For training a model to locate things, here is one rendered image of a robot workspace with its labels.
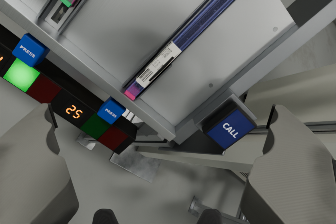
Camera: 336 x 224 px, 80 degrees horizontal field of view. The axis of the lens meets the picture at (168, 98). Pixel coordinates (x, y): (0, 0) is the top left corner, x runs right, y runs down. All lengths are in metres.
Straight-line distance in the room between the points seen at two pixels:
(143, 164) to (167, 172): 0.16
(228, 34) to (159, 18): 0.08
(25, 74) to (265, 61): 0.29
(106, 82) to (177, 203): 1.04
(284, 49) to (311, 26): 0.03
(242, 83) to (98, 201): 0.87
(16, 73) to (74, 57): 0.10
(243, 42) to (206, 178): 1.13
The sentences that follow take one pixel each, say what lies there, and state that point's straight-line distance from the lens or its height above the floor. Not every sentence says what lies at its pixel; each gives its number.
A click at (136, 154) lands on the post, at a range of 1.04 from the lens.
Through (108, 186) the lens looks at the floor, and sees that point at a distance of 1.02.
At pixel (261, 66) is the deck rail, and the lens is 0.26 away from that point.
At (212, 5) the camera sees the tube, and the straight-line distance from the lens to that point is 0.23.
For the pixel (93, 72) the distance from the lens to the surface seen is 0.23.
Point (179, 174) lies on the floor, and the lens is 1.19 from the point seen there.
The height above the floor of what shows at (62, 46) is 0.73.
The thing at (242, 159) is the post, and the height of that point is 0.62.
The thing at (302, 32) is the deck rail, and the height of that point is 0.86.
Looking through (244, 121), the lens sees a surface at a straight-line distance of 0.24.
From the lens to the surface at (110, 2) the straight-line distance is 0.24.
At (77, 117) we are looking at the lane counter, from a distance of 0.30.
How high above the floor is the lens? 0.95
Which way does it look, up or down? 55 degrees down
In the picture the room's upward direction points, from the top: 73 degrees clockwise
